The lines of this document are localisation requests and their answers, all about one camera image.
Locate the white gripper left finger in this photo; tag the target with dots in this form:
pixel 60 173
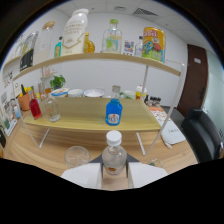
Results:
pixel 85 175

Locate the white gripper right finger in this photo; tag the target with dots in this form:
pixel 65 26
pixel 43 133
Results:
pixel 145 173

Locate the clear bottle with red label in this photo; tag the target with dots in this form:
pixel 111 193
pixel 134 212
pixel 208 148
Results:
pixel 114 158

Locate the yellow instant noodle cup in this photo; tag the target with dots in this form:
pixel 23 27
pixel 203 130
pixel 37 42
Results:
pixel 140 92

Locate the glass tumbler with ice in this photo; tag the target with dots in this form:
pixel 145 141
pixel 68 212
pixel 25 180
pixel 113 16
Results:
pixel 76 156

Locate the white notebook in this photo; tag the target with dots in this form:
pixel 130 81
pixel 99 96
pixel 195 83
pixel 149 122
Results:
pixel 172 133

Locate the two-tier wooden shelf rack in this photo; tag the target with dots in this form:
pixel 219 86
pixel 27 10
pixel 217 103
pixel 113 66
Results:
pixel 86 115

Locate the blue liquid bottle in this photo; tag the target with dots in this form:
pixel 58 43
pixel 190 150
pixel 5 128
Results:
pixel 114 113

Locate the black chair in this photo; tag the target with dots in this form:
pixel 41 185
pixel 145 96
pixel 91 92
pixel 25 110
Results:
pixel 201 135

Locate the clear bottle with orange cap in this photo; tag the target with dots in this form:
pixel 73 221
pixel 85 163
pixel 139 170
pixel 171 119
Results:
pixel 52 110

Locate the green mug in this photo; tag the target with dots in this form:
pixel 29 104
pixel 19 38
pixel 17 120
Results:
pixel 128 95

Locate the white plate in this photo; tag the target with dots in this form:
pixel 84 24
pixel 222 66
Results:
pixel 94 93

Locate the white bowl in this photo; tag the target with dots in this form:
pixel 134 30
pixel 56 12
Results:
pixel 75 93

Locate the red liquid bottle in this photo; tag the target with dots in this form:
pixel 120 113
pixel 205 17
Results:
pixel 35 108

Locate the blue rimmed bowl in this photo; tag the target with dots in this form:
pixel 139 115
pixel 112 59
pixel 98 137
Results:
pixel 60 92

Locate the orange basket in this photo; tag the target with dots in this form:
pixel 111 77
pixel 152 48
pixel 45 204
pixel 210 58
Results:
pixel 24 101

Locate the green potted plant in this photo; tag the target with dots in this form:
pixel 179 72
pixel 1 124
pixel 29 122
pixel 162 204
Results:
pixel 57 81

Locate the brown door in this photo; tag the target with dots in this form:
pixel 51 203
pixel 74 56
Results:
pixel 195 81

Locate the clear bottle with blue cap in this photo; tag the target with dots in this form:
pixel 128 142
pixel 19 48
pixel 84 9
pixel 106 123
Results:
pixel 138 48

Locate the small printed carton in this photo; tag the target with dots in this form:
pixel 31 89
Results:
pixel 128 47

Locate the teal liquid bottle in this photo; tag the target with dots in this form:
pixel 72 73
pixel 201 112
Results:
pixel 58 49

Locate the yellow cartoon print can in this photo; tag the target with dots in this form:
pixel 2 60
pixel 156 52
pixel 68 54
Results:
pixel 154 45

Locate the amber syrup bottle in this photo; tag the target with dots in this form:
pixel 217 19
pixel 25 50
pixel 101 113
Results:
pixel 89 46

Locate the clear bottle with green cap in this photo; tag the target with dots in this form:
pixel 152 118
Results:
pixel 112 40

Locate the glass jar with cork lid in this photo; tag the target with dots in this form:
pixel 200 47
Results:
pixel 45 43

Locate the large white bottle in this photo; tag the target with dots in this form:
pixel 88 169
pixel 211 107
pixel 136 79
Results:
pixel 74 33

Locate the ceiling air vent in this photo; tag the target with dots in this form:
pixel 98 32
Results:
pixel 146 12

